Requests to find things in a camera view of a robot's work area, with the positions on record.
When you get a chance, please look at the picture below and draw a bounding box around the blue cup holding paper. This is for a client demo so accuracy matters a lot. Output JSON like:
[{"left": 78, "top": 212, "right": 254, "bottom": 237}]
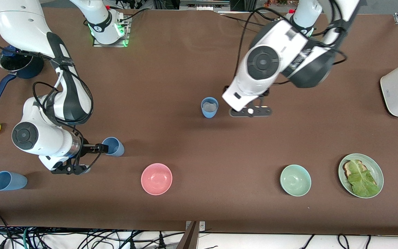
[{"left": 201, "top": 97, "right": 219, "bottom": 119}]

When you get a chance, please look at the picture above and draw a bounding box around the pink bowl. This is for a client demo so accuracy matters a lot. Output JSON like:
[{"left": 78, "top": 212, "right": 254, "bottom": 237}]
[{"left": 141, "top": 163, "right": 173, "bottom": 196}]

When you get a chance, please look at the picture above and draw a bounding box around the light green bowl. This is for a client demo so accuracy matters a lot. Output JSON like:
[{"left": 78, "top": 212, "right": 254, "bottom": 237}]
[{"left": 280, "top": 164, "right": 312, "bottom": 197}]

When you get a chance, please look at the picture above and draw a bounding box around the dark blue pot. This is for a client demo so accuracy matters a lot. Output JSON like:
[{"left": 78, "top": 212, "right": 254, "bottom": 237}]
[{"left": 0, "top": 45, "right": 45, "bottom": 103}]

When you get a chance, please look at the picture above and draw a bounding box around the brown bread slice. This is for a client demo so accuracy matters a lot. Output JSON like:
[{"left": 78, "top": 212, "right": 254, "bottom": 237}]
[{"left": 343, "top": 160, "right": 377, "bottom": 187}]

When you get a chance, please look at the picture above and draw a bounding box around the glass pot lid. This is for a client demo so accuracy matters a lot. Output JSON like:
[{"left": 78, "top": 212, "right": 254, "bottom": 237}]
[{"left": 0, "top": 46, "right": 34, "bottom": 72}]

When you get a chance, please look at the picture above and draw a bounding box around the green lettuce leaf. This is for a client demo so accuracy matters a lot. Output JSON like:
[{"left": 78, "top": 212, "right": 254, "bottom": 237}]
[{"left": 347, "top": 160, "right": 381, "bottom": 197}]

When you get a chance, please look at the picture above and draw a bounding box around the light green plate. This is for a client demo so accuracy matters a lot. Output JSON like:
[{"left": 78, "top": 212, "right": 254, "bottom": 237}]
[{"left": 338, "top": 153, "right": 384, "bottom": 199}]

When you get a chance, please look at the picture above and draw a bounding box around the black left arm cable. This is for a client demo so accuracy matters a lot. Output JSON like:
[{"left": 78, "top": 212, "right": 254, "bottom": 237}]
[{"left": 234, "top": 6, "right": 348, "bottom": 85}]

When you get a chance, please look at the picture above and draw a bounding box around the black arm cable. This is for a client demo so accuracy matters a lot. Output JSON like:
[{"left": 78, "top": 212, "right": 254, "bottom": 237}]
[
  {"left": 234, "top": 6, "right": 348, "bottom": 85},
  {"left": 32, "top": 52, "right": 103, "bottom": 168}
]

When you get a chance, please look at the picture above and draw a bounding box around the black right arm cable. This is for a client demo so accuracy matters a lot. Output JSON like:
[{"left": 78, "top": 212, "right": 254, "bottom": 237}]
[{"left": 32, "top": 52, "right": 103, "bottom": 168}]

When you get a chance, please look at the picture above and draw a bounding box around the aluminium frame bar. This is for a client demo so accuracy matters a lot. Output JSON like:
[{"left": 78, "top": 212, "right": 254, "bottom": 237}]
[{"left": 179, "top": 0, "right": 231, "bottom": 11}]

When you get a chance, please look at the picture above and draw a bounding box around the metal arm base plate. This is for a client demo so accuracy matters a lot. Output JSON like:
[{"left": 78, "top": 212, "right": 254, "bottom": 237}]
[{"left": 93, "top": 14, "right": 131, "bottom": 47}]

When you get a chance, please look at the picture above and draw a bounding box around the dark brown post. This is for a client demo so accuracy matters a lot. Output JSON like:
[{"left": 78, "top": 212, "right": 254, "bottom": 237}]
[{"left": 177, "top": 221, "right": 199, "bottom": 249}]

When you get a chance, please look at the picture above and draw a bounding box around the small metal bracket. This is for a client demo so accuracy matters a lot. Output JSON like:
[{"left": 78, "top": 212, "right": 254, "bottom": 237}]
[{"left": 186, "top": 221, "right": 206, "bottom": 231}]

